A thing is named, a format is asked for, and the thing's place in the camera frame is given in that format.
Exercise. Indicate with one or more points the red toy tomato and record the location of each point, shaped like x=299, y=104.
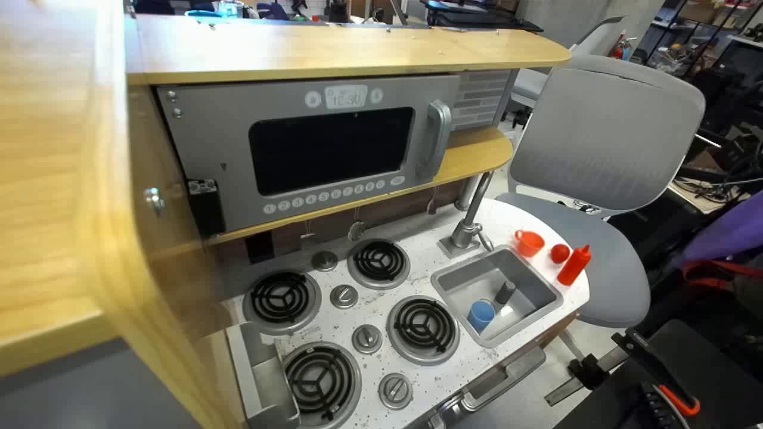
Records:
x=559, y=252

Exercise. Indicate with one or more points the grey toy sink basin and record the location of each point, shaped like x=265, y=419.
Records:
x=532, y=299

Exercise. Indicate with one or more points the white speckled toy countertop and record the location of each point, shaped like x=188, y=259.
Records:
x=413, y=246

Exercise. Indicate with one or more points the black coil stove burner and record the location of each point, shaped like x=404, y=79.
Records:
x=379, y=262
x=320, y=381
x=424, y=327
x=280, y=299

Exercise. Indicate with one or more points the grey round stove knob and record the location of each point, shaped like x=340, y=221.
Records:
x=367, y=338
x=345, y=295
x=323, y=257
x=394, y=388

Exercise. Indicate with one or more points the grey toy faucet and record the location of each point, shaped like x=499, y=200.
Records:
x=469, y=226

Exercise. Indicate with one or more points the blue plastic cup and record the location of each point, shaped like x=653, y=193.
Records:
x=481, y=315

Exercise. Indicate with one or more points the grey toy can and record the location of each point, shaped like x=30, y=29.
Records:
x=504, y=293

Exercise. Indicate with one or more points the red plastic cup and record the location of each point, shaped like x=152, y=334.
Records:
x=529, y=240

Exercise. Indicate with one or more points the grey toy microwave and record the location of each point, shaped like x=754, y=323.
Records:
x=224, y=119

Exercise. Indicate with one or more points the red toy ketchup bottle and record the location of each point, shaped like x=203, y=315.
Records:
x=574, y=264

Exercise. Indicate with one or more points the grey office chair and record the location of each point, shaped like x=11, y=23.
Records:
x=604, y=133

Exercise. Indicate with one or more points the red fire extinguisher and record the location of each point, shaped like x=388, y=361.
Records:
x=619, y=45

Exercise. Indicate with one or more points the purple cloth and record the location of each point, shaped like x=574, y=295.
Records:
x=731, y=233

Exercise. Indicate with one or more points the black metal shelving rack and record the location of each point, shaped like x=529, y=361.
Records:
x=699, y=32

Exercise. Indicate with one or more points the black block on wooden frame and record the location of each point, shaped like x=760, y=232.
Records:
x=207, y=208

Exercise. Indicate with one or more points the metal bolt on wooden frame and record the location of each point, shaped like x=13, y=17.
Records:
x=154, y=197

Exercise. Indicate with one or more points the wooden toy kitchen frame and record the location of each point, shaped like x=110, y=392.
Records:
x=64, y=197

